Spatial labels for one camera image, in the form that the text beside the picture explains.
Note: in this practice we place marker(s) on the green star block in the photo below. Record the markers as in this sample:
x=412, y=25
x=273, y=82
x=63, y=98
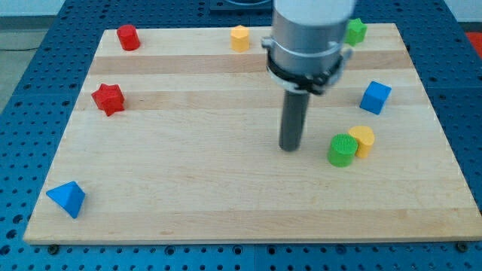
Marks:
x=355, y=32

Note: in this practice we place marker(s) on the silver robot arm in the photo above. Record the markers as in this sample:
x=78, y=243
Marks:
x=305, y=56

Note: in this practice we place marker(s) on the red object at edge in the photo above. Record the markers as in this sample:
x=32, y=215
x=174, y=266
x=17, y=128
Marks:
x=475, y=39

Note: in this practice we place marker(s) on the yellow hexagonal block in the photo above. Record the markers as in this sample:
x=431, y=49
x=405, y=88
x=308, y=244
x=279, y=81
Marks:
x=239, y=38

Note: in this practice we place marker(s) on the blue cube block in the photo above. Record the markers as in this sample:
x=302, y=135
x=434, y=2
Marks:
x=375, y=97

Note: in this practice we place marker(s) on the light wooden board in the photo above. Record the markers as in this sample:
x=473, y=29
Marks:
x=194, y=155

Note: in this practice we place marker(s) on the red star block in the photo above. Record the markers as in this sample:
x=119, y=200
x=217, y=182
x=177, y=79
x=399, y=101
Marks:
x=109, y=99

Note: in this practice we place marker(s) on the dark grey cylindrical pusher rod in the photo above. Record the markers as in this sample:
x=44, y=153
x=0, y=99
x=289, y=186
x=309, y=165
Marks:
x=292, y=122

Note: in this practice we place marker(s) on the yellow heart-shaped block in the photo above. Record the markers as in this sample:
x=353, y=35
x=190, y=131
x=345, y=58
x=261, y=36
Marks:
x=365, y=138

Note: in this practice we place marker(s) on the blue triangular block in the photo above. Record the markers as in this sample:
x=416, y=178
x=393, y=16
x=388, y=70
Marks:
x=69, y=197

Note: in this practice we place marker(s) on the red hexagonal block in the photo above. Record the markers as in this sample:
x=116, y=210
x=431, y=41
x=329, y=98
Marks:
x=128, y=37

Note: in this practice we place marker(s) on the green cylinder block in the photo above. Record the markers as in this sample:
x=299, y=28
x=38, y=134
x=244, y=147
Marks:
x=342, y=150

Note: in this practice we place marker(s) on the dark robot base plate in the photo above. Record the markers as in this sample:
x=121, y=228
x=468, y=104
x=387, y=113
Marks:
x=240, y=5

